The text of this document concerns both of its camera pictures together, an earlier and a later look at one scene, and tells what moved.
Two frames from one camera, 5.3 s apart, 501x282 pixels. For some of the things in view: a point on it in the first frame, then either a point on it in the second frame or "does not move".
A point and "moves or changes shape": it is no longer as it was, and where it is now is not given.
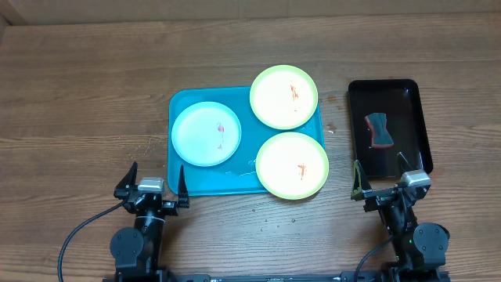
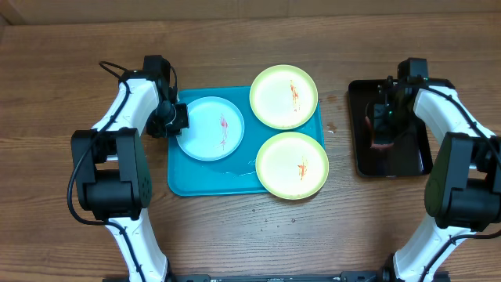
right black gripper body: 396,215 -> 406,121
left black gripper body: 168,208 -> 169,120
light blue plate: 206,134 moves or changes shape
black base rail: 387,276 does not move
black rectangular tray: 387,117 does not move
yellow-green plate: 292,165 does not move
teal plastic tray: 237,175 does not move
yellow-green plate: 283,97 does not move
